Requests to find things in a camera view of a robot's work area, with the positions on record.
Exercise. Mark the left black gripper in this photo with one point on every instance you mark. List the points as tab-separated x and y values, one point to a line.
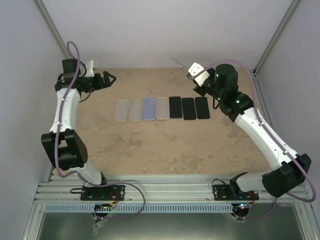
100	84

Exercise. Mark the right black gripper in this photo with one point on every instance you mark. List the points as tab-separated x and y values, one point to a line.
199	91

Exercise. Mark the white case of phone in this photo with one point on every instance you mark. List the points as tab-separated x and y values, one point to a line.
135	110
121	110

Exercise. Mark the blue phone black screen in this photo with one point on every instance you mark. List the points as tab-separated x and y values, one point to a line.
175	107

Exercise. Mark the white case of front phone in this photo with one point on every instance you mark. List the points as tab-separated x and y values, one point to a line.
135	110

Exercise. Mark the lavender phone case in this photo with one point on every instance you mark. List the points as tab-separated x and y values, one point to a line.
149	109

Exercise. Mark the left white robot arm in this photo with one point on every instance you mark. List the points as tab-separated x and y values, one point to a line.
65	149

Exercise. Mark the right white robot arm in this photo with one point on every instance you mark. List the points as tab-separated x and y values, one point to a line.
288	168

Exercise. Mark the right controller board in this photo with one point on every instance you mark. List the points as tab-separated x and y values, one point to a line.
243	207

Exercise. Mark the controller board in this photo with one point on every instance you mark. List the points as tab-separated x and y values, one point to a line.
104	207
243	207

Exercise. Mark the left controller board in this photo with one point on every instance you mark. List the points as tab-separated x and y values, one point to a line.
104	207

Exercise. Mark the clear plastic bag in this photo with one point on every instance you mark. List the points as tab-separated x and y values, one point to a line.
98	224

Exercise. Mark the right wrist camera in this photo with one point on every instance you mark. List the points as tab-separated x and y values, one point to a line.
197	74

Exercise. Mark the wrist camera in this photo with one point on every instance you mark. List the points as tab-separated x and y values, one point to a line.
90	68
197	74

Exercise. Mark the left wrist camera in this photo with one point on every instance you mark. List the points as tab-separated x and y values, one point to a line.
90	68

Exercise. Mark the left aluminium corner post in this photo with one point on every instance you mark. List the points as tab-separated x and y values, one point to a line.
52	28

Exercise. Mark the aluminium corner post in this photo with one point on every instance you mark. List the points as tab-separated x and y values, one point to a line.
277	34
52	28

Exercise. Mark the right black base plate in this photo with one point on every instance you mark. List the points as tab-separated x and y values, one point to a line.
222	192

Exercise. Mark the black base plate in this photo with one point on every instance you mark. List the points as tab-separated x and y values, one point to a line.
222	192
110	193

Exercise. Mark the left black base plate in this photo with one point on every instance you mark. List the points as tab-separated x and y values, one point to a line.
110	193

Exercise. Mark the right aluminium corner post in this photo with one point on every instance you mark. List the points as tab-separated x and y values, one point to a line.
277	34

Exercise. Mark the aluminium rail frame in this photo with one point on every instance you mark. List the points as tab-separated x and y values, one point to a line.
160	189

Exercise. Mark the slotted cable duct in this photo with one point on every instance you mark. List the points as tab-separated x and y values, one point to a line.
130	208

